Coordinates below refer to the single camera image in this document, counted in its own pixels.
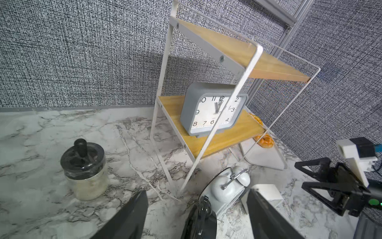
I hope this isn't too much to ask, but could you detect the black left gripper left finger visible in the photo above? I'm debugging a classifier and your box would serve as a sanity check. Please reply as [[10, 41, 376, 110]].
[[92, 190, 148, 239]]

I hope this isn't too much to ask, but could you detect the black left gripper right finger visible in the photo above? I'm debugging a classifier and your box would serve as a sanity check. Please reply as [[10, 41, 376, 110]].
[[247, 189, 304, 239]]

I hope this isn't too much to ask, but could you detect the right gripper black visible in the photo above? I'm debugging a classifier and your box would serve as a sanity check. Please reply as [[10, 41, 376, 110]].
[[294, 157, 370, 217]]

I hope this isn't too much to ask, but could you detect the small white square alarm clock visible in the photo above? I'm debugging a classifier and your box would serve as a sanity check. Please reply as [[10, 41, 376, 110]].
[[241, 184, 284, 215]]

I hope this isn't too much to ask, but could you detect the grey rectangular alarm clock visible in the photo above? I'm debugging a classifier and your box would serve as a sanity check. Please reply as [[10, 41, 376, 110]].
[[180, 82, 248, 137]]

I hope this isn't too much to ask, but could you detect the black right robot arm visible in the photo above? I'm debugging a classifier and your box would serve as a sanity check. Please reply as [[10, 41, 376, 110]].
[[294, 157, 382, 239]]

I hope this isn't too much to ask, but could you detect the white twin bell alarm clock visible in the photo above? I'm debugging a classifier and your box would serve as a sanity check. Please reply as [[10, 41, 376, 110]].
[[199, 166, 251, 218]]

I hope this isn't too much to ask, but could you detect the black twin bell alarm clock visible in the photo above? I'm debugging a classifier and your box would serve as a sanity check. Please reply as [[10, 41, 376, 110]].
[[181, 196, 217, 239]]

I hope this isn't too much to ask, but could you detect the white and wood shelf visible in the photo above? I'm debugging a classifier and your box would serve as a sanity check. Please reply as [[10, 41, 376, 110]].
[[150, 1, 313, 193]]

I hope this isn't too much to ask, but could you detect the white cutting board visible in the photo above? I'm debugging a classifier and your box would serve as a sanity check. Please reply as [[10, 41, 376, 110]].
[[239, 138, 288, 170]]

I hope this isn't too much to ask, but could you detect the glazed bagel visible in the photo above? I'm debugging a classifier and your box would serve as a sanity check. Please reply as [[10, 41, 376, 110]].
[[253, 134, 275, 148]]

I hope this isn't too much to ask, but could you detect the oval bread loaf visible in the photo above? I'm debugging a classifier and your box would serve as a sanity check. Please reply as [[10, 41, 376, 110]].
[[250, 114, 264, 126]]

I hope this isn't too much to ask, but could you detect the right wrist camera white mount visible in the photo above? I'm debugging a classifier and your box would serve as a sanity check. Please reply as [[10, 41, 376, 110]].
[[336, 137, 382, 187]]

